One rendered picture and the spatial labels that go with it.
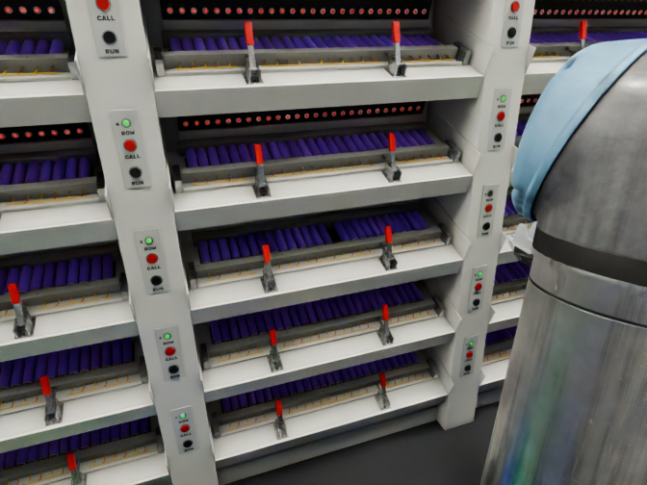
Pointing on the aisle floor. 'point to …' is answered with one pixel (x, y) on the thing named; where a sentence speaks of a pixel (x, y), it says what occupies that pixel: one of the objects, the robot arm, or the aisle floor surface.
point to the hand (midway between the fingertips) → (513, 242)
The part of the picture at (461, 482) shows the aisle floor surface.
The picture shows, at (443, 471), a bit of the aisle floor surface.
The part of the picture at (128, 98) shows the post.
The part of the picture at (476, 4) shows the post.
